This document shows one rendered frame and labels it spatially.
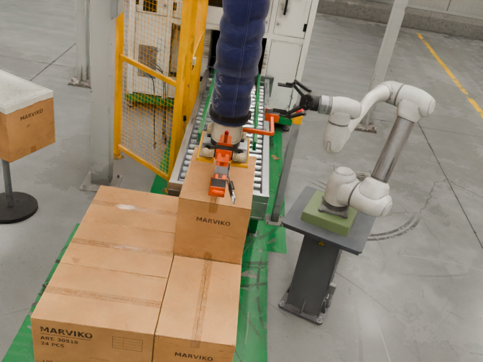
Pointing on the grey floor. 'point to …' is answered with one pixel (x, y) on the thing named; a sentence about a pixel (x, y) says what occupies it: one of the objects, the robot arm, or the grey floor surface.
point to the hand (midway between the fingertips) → (277, 97)
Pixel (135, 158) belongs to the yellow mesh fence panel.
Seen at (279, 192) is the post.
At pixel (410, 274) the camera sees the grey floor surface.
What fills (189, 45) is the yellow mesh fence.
